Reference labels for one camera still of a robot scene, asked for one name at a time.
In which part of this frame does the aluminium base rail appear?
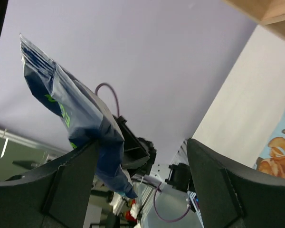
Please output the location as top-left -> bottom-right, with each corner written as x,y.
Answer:
0,129 -> 67,156

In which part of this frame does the light blue cassava chips bag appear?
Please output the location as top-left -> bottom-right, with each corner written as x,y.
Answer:
253,111 -> 285,179

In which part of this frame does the blue green Burts vinegar bag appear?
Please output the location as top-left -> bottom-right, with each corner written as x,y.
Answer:
19,35 -> 137,199

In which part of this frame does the wooden two-tier shelf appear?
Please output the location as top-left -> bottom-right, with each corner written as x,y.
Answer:
226,0 -> 285,40

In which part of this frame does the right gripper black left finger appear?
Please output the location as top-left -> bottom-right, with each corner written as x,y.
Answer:
0,141 -> 99,228

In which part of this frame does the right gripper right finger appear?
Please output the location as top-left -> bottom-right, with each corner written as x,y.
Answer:
187,139 -> 285,228

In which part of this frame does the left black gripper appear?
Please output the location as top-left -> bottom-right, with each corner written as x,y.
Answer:
114,116 -> 157,178

